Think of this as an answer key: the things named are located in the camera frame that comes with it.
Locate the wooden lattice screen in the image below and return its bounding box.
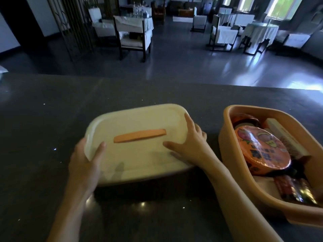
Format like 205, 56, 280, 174
46, 0, 102, 62

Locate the person's left forearm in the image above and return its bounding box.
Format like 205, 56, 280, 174
47, 185, 101, 242

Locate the dark instant noodle bowl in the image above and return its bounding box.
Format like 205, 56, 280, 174
232, 113, 263, 129

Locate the large bright window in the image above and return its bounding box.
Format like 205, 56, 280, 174
266, 0, 301, 21

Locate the red shiny snack packet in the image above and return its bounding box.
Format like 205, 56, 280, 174
274, 175, 319, 206

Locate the person's right hand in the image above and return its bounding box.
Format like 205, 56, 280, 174
163, 113, 215, 167

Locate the cream lid with orange handle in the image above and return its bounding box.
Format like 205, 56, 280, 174
84, 103, 203, 187

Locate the person's left hand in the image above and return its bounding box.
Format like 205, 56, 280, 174
68, 137, 107, 197

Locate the table with glassware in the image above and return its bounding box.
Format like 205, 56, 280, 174
121, 4, 153, 26

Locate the round table white cloth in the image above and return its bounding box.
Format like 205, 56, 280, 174
239, 22, 279, 56

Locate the white rectangular carton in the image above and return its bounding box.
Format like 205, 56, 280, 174
262, 118, 312, 159

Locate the dark wooden chair white cushion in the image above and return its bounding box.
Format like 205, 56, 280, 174
113, 15, 154, 63

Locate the person's right forearm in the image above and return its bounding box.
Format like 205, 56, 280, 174
201, 154, 287, 242

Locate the orange plastic storage bin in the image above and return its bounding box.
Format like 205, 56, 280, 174
218, 105, 323, 229

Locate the narrow bright window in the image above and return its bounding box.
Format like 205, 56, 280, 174
237, 0, 256, 13

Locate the brown armchair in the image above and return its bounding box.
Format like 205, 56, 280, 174
151, 0, 167, 24

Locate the orange instant noodle bowl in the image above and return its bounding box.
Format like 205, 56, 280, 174
234, 125, 292, 175

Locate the white covered armchair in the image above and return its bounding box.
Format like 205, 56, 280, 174
88, 7, 119, 38

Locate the brown coffee table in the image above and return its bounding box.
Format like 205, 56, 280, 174
178, 8, 195, 18

